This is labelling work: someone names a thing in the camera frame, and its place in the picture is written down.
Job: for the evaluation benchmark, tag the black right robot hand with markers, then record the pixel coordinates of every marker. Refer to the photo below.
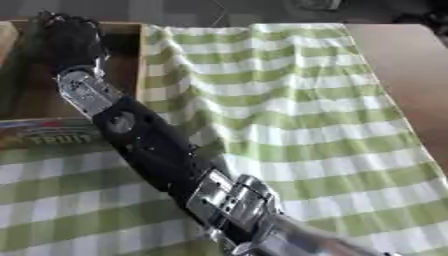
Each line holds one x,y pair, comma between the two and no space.
67,41

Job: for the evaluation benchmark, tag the silver and black right robot arm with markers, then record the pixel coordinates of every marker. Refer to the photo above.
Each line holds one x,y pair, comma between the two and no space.
153,143

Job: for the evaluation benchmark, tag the tan cardboard box, brown inside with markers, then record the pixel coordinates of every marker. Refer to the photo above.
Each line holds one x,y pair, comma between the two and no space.
125,66

